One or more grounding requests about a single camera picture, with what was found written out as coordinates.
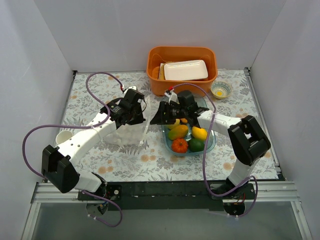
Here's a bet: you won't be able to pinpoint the clear zip top bag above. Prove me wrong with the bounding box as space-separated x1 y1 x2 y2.
103 95 151 147

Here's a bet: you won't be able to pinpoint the orange green mango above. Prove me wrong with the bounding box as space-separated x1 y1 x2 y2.
167 124 189 141

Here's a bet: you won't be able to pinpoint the bright yellow lemon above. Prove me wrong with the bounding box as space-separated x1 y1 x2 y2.
191 126 208 142

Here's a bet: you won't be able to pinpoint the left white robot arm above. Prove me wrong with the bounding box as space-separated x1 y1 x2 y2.
41 86 145 200

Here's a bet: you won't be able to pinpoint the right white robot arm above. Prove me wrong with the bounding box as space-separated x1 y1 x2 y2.
150 90 271 199

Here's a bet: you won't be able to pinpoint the yellow mango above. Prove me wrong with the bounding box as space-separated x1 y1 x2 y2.
166 119 180 130

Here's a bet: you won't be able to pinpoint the brown fried chicken piece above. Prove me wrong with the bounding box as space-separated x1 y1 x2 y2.
180 118 188 125

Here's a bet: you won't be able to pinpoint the small orange pumpkin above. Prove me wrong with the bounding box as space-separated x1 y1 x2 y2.
171 138 188 154

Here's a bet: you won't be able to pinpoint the clear blue glass dish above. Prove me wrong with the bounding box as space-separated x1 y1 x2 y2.
159 93 217 157

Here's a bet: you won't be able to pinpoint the tan plates in basin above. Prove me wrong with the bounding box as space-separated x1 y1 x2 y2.
154 61 172 80

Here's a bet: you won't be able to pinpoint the orange plastic basin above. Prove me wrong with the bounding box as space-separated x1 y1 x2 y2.
146 46 218 97

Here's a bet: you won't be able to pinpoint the white rectangular tray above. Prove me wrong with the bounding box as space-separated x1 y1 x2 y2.
162 60 209 81

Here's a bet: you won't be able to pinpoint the small patterned bowl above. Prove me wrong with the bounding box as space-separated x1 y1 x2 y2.
210 80 232 100

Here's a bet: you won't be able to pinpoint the white cup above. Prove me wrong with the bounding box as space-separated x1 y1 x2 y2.
55 130 73 146

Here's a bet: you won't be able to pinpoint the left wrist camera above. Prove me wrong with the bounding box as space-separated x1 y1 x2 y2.
120 85 137 95

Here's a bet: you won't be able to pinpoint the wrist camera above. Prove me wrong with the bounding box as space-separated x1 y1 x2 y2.
164 86 178 104
120 85 137 95

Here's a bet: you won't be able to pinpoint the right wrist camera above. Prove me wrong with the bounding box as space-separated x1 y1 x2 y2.
164 86 178 104

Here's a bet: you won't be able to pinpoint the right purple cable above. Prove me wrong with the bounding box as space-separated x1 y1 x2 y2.
172 83 258 218

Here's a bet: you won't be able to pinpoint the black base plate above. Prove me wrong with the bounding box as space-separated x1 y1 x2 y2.
77 180 258 216

